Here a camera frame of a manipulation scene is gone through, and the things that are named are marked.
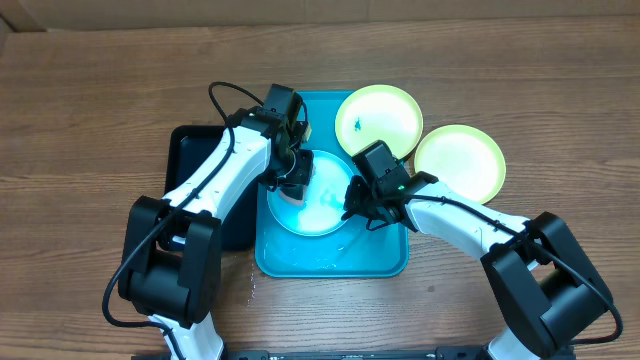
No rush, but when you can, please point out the white plate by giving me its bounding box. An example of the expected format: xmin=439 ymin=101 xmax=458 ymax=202
xmin=267 ymin=150 xmax=353 ymax=236

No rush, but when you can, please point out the yellow plate cleaned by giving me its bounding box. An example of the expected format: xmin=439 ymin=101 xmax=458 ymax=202
xmin=413 ymin=124 xmax=506 ymax=204

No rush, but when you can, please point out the green scrubbing sponge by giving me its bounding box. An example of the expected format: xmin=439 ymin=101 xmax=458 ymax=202
xmin=278 ymin=184 xmax=306 ymax=206

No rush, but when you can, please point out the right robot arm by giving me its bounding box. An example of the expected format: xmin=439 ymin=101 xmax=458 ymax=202
xmin=345 ymin=168 xmax=624 ymax=359

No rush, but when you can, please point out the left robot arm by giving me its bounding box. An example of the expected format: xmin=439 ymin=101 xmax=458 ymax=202
xmin=102 ymin=106 xmax=313 ymax=359

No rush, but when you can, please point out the black tray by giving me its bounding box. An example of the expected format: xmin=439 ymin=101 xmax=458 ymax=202
xmin=165 ymin=125 xmax=258 ymax=252

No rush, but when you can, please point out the yellow plate with stain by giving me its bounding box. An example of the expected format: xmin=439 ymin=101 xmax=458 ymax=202
xmin=335 ymin=84 xmax=423 ymax=159

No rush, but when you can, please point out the black mounting rail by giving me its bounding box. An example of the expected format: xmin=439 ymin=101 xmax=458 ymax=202
xmin=130 ymin=344 xmax=576 ymax=360

